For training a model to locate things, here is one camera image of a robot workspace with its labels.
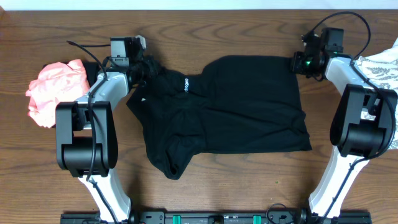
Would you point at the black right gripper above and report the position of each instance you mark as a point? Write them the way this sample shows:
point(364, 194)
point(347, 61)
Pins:
point(297, 62)

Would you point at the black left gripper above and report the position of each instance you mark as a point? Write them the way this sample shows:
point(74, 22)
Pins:
point(149, 70)

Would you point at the black t-shirt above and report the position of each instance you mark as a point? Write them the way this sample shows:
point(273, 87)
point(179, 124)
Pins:
point(238, 104)

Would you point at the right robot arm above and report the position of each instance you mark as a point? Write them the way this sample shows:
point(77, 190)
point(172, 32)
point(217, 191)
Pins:
point(362, 129)

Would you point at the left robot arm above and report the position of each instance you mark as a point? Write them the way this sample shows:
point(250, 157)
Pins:
point(86, 141)

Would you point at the black red folded garment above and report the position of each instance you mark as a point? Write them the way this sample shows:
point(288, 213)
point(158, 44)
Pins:
point(74, 75)

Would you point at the white patterned garment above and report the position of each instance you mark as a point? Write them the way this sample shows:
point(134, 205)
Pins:
point(381, 68)

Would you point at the pink crumpled garment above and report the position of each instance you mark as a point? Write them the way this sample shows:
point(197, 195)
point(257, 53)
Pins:
point(43, 102)

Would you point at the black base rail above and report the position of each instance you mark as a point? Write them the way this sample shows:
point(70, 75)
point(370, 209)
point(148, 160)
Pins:
point(272, 215)

